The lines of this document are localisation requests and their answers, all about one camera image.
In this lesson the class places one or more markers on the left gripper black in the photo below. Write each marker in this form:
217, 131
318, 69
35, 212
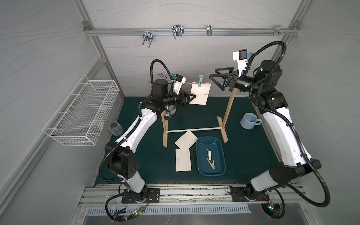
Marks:
183, 99

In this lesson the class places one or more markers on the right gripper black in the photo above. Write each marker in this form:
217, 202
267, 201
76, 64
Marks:
230, 81

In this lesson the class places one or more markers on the white postcard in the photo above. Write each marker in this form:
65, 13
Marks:
186, 140
183, 160
201, 93

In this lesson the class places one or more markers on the teal clothespin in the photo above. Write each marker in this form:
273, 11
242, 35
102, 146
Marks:
200, 80

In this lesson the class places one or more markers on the white clothespin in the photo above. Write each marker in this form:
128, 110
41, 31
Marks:
209, 154

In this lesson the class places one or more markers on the beige clothespin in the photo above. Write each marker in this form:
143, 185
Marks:
211, 162

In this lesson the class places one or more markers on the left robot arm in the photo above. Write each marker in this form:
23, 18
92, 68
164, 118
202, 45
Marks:
120, 163

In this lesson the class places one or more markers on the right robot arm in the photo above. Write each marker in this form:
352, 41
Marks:
295, 159

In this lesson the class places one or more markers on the light blue mug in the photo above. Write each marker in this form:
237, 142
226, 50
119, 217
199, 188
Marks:
249, 121

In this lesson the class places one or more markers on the blue plastic tray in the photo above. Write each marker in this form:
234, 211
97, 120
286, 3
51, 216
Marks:
217, 152

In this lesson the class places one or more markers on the clear drinking glass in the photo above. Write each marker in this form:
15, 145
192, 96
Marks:
115, 128

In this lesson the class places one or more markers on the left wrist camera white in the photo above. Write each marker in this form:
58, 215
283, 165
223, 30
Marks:
178, 81

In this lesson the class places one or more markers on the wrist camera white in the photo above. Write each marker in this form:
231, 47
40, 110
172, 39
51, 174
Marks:
178, 81
241, 57

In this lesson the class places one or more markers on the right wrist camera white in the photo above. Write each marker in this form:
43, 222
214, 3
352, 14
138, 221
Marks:
241, 57

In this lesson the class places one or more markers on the wooden string rack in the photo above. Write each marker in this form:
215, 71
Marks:
221, 123

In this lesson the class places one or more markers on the metal rail with hooks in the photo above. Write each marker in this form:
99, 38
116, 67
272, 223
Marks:
178, 31

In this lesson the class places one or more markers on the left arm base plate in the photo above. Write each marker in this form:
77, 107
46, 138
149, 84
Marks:
147, 195

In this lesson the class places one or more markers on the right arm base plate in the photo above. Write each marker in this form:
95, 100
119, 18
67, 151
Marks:
245, 194

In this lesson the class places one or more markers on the white wire basket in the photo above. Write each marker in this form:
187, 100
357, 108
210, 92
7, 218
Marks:
81, 117

